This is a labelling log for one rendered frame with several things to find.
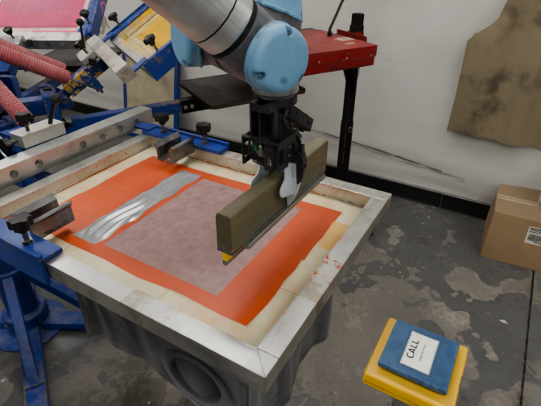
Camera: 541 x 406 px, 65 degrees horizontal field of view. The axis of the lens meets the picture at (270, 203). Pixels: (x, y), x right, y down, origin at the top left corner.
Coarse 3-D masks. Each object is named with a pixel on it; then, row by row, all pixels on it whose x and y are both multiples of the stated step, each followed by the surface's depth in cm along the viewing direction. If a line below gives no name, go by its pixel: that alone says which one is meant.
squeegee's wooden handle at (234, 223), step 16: (320, 144) 88; (320, 160) 90; (272, 176) 76; (304, 176) 85; (256, 192) 71; (272, 192) 74; (224, 208) 67; (240, 208) 67; (256, 208) 70; (272, 208) 76; (224, 224) 66; (240, 224) 67; (256, 224) 72; (224, 240) 67; (240, 240) 69
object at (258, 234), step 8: (320, 176) 90; (312, 184) 87; (304, 192) 84; (296, 200) 81; (280, 208) 79; (288, 208) 79; (272, 216) 77; (280, 216) 77; (264, 224) 74; (272, 224) 75; (256, 232) 72; (264, 232) 73; (248, 240) 70; (256, 240) 71; (248, 248) 70
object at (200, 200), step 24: (144, 168) 120; (168, 168) 120; (192, 168) 120; (120, 192) 109; (192, 192) 109; (216, 192) 109; (240, 192) 109; (192, 216) 99; (288, 216) 99; (312, 216) 99; (336, 216) 99; (264, 240) 91; (288, 240) 91; (312, 240) 91
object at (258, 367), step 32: (96, 160) 116; (224, 160) 119; (32, 192) 102; (320, 192) 107; (352, 192) 102; (384, 192) 102; (352, 224) 90; (64, 256) 81; (352, 256) 83; (96, 288) 74; (128, 288) 74; (320, 288) 74; (160, 320) 67; (192, 320) 67; (288, 320) 67; (192, 352) 66; (224, 352) 62; (256, 352) 62; (288, 352) 64; (256, 384) 60
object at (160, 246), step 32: (96, 192) 109; (128, 224) 96; (160, 224) 96; (192, 224) 96; (128, 256) 87; (160, 256) 87; (192, 256) 87; (256, 256) 87; (288, 256) 87; (192, 288) 79; (224, 288) 79; (256, 288) 79
